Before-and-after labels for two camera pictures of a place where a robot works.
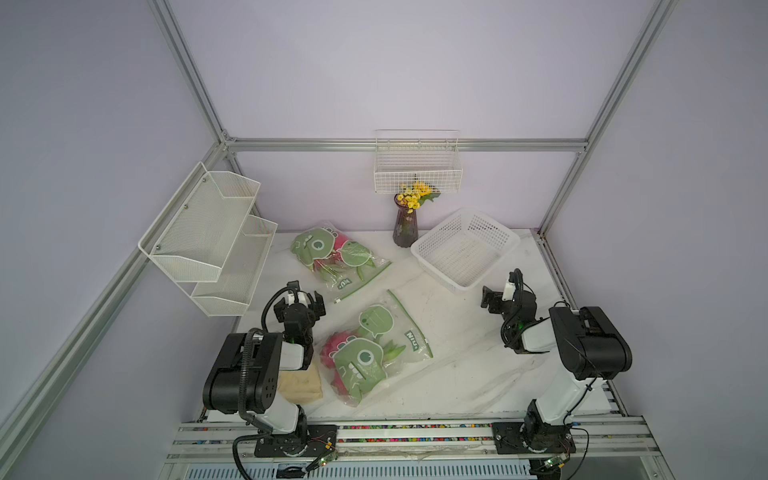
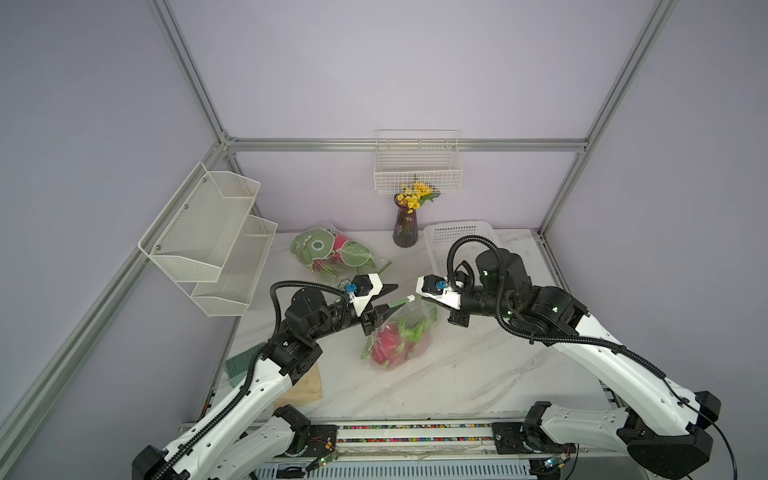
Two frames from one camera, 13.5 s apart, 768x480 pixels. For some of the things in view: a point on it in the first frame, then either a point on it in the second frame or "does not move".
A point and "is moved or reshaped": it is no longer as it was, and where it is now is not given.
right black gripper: x=495 y=300 → x=459 y=318
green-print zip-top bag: x=359 y=357 is moved or reshaped
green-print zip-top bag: x=342 y=264 does not move
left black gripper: x=316 y=308 → x=377 y=316
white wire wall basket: x=404 y=156 does not move
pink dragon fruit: x=389 y=350 → x=391 y=344
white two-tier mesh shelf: x=205 y=239 does not move
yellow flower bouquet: x=415 y=194 does not move
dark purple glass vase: x=405 y=233 does not move
